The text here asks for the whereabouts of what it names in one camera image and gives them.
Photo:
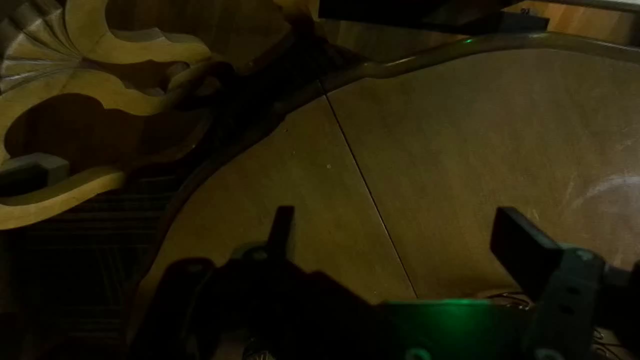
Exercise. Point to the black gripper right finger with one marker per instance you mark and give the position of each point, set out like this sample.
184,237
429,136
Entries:
526,252

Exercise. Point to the grey block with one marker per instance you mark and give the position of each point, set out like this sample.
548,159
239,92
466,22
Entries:
33,170

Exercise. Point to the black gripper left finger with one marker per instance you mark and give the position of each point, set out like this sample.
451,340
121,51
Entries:
281,231

